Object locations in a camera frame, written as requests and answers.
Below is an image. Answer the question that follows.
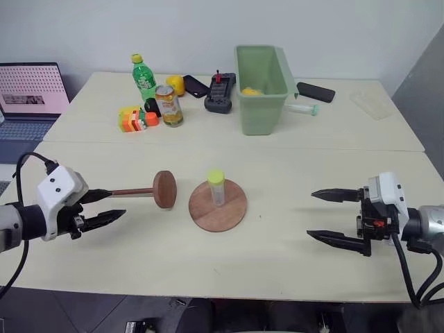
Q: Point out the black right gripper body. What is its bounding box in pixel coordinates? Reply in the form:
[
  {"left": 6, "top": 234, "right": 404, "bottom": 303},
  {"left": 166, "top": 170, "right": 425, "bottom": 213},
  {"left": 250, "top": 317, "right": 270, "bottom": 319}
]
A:
[{"left": 355, "top": 187, "right": 400, "bottom": 244}]

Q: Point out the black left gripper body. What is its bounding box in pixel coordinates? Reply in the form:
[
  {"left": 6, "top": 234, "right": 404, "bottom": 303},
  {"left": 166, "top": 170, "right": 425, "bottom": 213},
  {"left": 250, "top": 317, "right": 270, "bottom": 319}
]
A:
[{"left": 55, "top": 202, "right": 87, "bottom": 241}]

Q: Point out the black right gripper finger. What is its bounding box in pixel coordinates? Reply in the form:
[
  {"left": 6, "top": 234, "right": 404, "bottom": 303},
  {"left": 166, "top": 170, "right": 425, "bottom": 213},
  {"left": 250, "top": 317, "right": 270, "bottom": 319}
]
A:
[
  {"left": 305, "top": 229, "right": 373, "bottom": 257},
  {"left": 310, "top": 187, "right": 363, "bottom": 204}
]

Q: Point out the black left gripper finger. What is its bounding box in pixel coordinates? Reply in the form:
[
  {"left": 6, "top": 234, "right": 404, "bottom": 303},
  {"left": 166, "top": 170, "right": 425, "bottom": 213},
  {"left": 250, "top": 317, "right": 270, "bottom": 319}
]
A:
[
  {"left": 82, "top": 209, "right": 128, "bottom": 233},
  {"left": 80, "top": 188, "right": 116, "bottom": 205}
]

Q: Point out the brown wooden peg with disc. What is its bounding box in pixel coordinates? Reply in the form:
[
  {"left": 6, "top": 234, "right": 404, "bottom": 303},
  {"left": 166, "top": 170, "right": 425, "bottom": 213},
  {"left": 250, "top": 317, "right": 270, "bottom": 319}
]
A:
[{"left": 110, "top": 170, "right": 178, "bottom": 210}]

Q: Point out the colourful toy block stack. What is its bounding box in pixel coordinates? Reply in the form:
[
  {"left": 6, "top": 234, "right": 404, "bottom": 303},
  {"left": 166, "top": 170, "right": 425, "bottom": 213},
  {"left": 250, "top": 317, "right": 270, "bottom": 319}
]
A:
[{"left": 118, "top": 105, "right": 161, "bottom": 134}]

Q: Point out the clear tube with green cap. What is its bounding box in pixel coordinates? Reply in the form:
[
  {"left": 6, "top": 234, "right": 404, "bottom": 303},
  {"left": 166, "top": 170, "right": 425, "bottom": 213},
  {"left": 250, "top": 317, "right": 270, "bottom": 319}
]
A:
[{"left": 284, "top": 103, "right": 321, "bottom": 118}]

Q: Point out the small black oval object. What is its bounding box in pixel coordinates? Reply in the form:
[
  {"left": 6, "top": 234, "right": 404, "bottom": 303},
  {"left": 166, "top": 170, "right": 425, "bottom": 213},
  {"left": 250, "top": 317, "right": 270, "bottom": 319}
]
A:
[{"left": 143, "top": 97, "right": 162, "bottom": 119}]

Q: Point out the black smartphone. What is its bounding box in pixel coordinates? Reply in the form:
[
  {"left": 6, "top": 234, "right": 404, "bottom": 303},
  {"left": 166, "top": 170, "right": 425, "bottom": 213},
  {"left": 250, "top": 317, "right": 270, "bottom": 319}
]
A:
[{"left": 296, "top": 81, "right": 337, "bottom": 104}]

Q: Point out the round wooden base disc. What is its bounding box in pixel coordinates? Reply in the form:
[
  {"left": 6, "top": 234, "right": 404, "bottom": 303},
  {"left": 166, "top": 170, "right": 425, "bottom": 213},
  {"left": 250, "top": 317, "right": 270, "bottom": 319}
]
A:
[{"left": 188, "top": 178, "right": 248, "bottom": 233}]

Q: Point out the orange juice drink can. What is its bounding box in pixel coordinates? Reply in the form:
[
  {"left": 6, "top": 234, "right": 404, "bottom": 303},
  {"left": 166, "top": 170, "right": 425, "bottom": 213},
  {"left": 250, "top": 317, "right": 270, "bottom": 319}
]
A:
[{"left": 154, "top": 84, "right": 185, "bottom": 128}]

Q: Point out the green plastic bin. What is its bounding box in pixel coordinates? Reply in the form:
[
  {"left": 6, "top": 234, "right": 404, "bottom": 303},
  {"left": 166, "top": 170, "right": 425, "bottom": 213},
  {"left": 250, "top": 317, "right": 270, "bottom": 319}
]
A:
[{"left": 233, "top": 44, "right": 300, "bottom": 137}]

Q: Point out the clear tube with yellow cap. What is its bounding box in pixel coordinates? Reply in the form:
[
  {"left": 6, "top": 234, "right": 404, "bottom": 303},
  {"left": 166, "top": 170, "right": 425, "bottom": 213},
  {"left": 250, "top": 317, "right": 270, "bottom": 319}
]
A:
[{"left": 207, "top": 168, "right": 227, "bottom": 208}]

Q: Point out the green plastic soda bottle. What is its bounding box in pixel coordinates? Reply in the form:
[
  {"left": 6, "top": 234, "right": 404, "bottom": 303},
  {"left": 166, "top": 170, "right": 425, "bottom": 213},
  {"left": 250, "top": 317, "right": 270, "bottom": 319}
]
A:
[{"left": 130, "top": 53, "right": 158, "bottom": 105}]

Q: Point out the open laptop with pink screen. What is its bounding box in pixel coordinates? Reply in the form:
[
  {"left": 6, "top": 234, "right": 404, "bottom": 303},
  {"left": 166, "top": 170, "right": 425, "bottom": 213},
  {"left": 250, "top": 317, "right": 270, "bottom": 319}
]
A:
[{"left": 0, "top": 62, "right": 71, "bottom": 144}]

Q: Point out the yellow round cup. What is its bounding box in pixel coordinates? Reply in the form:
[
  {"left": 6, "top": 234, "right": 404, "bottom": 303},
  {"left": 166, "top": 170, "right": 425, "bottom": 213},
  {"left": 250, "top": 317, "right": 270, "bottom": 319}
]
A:
[{"left": 165, "top": 74, "right": 185, "bottom": 97}]

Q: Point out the black game controller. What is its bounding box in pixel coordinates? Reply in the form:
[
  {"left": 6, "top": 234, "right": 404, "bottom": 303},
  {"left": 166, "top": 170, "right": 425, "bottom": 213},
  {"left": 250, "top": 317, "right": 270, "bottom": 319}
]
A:
[{"left": 203, "top": 70, "right": 239, "bottom": 115}]

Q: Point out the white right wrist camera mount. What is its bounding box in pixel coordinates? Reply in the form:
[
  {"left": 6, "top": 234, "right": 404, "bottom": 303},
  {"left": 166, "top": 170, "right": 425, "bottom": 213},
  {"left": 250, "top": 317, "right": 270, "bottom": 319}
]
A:
[{"left": 367, "top": 171, "right": 411, "bottom": 241}]

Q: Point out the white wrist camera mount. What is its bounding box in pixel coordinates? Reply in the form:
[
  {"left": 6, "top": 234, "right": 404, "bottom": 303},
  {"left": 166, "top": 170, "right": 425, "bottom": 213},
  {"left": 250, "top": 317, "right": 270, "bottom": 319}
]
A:
[
  {"left": 35, "top": 165, "right": 89, "bottom": 242},
  {"left": 367, "top": 171, "right": 411, "bottom": 241}
]

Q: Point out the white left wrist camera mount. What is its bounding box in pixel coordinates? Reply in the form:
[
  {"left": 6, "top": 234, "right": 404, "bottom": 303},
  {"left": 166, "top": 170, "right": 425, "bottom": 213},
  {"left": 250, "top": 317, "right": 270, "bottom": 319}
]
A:
[{"left": 35, "top": 165, "right": 89, "bottom": 242}]

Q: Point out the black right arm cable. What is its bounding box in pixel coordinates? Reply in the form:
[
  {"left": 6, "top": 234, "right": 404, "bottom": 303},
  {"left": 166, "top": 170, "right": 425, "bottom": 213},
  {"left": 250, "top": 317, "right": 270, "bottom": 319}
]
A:
[{"left": 391, "top": 234, "right": 444, "bottom": 309}]

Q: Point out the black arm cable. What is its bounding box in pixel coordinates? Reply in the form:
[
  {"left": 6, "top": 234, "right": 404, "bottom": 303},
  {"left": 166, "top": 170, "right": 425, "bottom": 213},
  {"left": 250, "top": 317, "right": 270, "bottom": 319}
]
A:
[
  {"left": 0, "top": 151, "right": 58, "bottom": 299},
  {"left": 391, "top": 234, "right": 444, "bottom": 309}
]

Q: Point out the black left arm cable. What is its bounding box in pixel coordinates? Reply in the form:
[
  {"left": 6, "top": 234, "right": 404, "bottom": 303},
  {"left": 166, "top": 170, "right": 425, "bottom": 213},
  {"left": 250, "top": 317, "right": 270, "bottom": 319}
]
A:
[{"left": 0, "top": 151, "right": 58, "bottom": 299}]

